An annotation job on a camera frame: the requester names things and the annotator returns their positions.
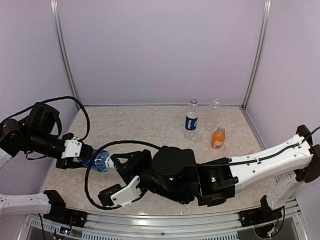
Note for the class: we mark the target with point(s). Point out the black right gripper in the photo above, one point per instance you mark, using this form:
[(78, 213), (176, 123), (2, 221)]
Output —
[(127, 169)]

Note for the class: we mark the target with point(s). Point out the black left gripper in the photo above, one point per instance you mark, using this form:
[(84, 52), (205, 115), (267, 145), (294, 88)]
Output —
[(67, 162)]

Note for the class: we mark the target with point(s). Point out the short bottle blue label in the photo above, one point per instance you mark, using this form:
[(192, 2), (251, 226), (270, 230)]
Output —
[(98, 163)]

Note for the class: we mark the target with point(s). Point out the water bottle blue cap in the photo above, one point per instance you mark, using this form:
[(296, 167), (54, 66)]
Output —
[(191, 118)]

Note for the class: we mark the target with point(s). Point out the orange juice bottle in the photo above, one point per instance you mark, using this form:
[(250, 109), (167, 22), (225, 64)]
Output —
[(218, 138)]

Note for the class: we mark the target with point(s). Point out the clear bottle blue label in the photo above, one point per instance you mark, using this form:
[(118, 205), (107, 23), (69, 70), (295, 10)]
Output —
[(212, 115)]

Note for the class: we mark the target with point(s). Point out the white blue short-bottle cap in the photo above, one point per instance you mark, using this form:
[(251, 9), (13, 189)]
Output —
[(110, 164)]

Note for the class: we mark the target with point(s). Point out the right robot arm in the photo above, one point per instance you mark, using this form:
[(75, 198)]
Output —
[(174, 174)]

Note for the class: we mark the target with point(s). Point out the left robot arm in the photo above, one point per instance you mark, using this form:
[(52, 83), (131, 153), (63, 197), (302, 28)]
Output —
[(34, 134)]

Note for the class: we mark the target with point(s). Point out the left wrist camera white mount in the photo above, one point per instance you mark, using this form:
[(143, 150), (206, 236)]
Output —
[(74, 148)]

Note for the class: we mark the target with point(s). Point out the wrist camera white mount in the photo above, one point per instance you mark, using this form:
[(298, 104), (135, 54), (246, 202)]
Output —
[(74, 148), (117, 196)]

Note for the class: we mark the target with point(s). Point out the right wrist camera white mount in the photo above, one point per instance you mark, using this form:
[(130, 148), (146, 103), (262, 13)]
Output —
[(117, 196)]

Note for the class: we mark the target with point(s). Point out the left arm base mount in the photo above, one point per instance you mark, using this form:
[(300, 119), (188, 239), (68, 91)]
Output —
[(59, 213)]

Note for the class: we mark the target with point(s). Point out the aluminium front rail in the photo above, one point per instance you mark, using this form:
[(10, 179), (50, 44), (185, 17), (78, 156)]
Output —
[(112, 226)]

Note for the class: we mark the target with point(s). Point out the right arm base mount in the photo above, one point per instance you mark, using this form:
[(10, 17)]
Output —
[(259, 215)]

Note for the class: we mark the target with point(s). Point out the aluminium corner post left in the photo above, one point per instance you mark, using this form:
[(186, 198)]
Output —
[(54, 5)]

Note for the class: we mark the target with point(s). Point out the aluminium corner post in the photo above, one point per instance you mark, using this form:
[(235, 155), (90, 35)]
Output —
[(54, 5), (258, 53)]

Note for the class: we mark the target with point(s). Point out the aluminium corner post right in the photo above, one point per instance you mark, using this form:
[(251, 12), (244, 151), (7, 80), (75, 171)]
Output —
[(258, 53)]

